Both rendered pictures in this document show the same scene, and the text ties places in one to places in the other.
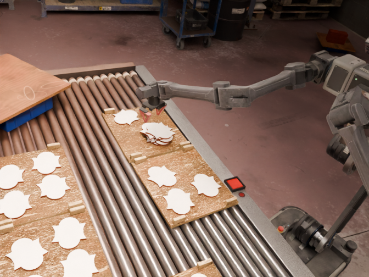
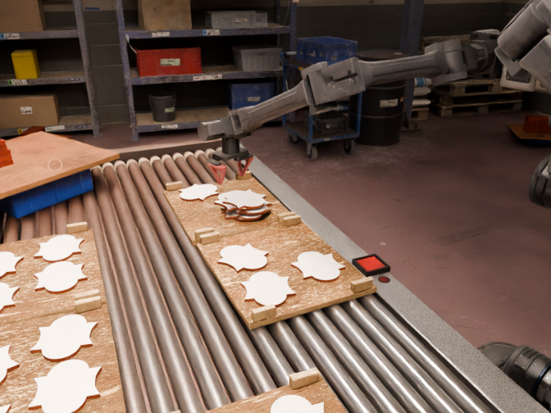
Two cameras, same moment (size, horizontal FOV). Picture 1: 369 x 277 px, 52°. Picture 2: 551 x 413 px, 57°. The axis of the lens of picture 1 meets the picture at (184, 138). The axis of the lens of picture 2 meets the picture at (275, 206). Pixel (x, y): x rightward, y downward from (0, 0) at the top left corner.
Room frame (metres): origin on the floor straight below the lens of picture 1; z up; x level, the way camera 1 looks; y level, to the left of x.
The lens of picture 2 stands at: (0.11, -0.24, 1.66)
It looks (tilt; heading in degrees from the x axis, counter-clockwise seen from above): 25 degrees down; 11
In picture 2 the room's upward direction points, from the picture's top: straight up
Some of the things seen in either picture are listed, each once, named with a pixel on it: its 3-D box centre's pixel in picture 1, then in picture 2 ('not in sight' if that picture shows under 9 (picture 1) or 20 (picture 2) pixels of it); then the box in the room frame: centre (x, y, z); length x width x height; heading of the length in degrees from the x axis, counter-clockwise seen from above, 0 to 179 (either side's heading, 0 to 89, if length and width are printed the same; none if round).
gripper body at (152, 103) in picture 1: (154, 99); (230, 146); (1.57, 0.18, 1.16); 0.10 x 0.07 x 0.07; 149
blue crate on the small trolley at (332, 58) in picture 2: not in sight; (325, 52); (5.00, 0.22, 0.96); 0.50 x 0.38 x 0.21; 42
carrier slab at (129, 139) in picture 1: (145, 130); (226, 206); (1.61, 0.22, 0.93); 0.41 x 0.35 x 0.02; 34
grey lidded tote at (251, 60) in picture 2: not in sight; (257, 57); (5.80, 1.06, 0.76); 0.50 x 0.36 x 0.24; 123
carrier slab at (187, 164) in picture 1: (183, 183); (280, 265); (1.27, -0.03, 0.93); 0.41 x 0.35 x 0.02; 36
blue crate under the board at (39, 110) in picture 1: (10, 100); (30, 181); (1.60, 0.94, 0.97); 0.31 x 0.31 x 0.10; 66
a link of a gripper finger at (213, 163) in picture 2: (147, 114); (223, 170); (1.54, 0.20, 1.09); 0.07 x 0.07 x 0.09; 59
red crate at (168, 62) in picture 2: not in sight; (167, 59); (5.38, 1.95, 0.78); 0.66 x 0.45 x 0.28; 117
